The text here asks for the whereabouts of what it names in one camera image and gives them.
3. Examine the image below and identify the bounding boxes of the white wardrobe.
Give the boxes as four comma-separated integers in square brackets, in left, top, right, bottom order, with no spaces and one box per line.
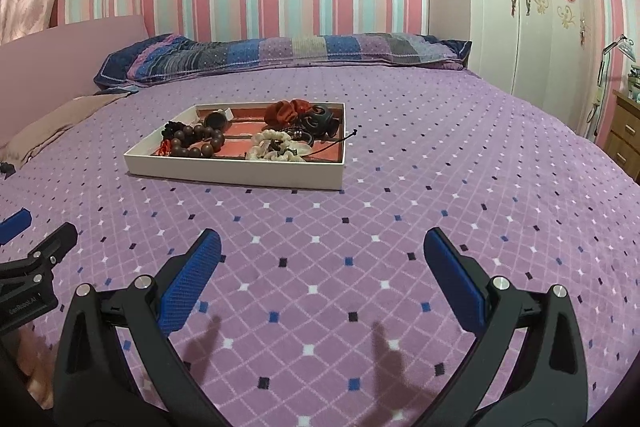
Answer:
[462,0,608,140]

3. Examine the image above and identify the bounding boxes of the cream shell bracelet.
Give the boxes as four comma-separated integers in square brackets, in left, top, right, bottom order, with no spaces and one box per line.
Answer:
[245,129,314,164]

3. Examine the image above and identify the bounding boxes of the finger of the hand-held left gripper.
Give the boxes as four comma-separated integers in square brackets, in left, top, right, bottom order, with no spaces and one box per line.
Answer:
[0,209,33,248]
[0,223,79,290]

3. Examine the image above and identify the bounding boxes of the patchwork pillow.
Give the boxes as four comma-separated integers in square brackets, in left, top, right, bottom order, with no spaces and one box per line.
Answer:
[94,33,473,88]

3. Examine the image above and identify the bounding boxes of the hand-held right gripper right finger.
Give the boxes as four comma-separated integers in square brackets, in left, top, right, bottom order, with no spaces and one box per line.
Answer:
[424,227,590,427]

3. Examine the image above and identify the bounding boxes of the person's left forearm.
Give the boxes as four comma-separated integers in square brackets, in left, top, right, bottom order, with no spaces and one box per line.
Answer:
[0,323,56,410]

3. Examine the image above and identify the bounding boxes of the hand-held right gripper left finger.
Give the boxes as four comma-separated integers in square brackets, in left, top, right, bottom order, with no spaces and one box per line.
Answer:
[52,228,231,427]

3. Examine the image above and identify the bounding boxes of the pink headboard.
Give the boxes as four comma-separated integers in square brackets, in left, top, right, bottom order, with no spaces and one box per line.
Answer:
[0,14,149,145]

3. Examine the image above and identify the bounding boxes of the wooden bead bracelet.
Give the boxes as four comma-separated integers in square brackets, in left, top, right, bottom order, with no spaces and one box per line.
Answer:
[159,123,227,158]

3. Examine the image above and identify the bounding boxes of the wooden nightstand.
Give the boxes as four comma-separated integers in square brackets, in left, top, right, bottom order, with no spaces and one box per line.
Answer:
[602,89,640,184]

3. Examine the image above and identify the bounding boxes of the red scrunchie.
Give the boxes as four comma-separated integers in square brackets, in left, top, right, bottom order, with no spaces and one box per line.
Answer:
[264,98,313,128]

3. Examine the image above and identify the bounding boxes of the beige folded cloth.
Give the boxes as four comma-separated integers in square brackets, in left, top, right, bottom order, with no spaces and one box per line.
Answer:
[0,93,139,168]

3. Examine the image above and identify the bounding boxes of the purple diamond-pattern bedspread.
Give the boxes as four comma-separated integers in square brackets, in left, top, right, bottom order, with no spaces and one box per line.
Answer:
[0,69,640,427]

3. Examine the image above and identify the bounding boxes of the white tray with brick lining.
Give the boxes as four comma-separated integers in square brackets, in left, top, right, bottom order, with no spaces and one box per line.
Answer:
[123,102,347,192]

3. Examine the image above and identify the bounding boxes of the black scrunchie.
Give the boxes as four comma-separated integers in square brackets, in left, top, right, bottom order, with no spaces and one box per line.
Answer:
[300,105,337,138]

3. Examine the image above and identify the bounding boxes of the desk lamp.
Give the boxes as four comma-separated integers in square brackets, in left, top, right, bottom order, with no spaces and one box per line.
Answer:
[590,34,636,128]

